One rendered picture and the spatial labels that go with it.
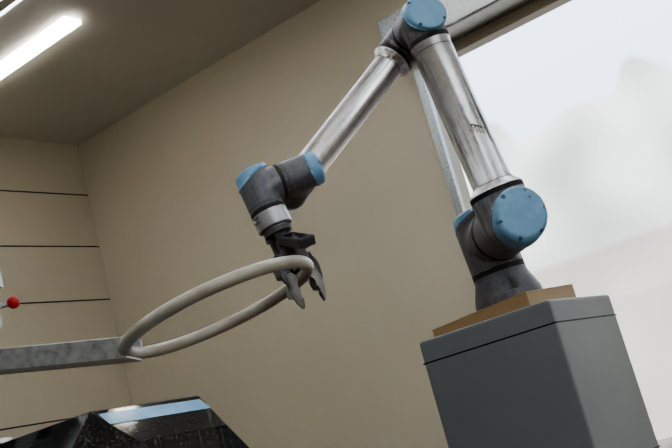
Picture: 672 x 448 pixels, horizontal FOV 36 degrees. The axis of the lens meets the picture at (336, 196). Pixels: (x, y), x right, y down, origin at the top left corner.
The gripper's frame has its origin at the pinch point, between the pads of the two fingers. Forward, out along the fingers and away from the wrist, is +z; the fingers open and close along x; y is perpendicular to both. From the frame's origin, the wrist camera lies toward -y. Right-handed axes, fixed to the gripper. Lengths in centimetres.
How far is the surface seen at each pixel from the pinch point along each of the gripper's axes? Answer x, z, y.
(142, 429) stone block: 53, 15, -14
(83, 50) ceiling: -130, -329, 462
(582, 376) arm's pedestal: -53, 44, -10
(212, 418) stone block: 35.4, 17.3, -2.1
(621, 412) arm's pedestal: -65, 56, -1
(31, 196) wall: -93, -297, 637
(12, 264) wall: -54, -238, 626
